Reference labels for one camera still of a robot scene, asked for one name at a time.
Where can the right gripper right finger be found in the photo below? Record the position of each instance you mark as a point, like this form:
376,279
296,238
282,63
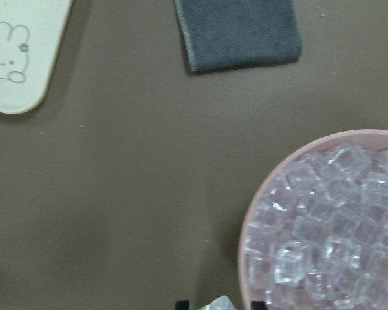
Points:
258,305

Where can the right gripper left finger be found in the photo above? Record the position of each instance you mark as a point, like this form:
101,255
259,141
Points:
182,305

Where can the clear ice cube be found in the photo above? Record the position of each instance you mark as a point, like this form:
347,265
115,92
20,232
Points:
221,303

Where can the pile of clear ice cubes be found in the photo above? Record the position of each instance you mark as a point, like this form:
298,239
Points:
319,236

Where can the pink bowl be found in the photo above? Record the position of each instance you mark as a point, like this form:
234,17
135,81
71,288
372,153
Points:
370,138

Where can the cream rabbit tray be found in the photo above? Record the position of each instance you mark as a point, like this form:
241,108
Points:
31,33

